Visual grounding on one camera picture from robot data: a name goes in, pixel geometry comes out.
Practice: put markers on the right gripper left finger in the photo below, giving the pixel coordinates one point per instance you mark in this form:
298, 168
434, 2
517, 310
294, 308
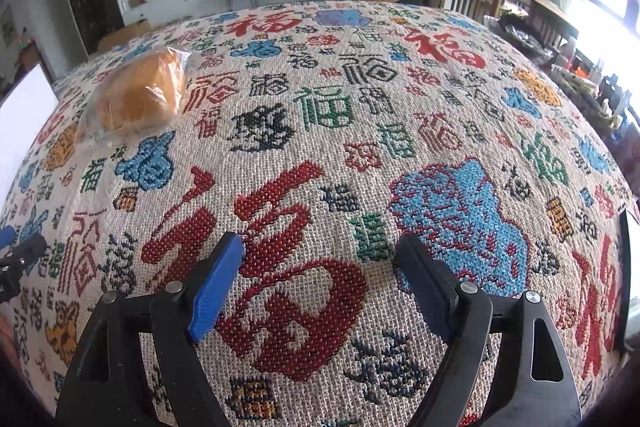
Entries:
106, 383

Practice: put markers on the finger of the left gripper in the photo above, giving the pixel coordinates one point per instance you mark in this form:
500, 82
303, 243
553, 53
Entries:
16, 262

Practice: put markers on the white cardboard box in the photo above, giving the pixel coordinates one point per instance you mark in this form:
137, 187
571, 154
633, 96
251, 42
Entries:
23, 114

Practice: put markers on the cardboard box on floor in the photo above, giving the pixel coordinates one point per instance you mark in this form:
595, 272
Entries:
123, 35

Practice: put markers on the patterned woven tablecloth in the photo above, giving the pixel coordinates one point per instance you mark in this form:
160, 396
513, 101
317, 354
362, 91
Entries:
320, 132

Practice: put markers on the packaged bread loaf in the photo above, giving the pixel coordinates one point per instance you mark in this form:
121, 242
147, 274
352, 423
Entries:
142, 94

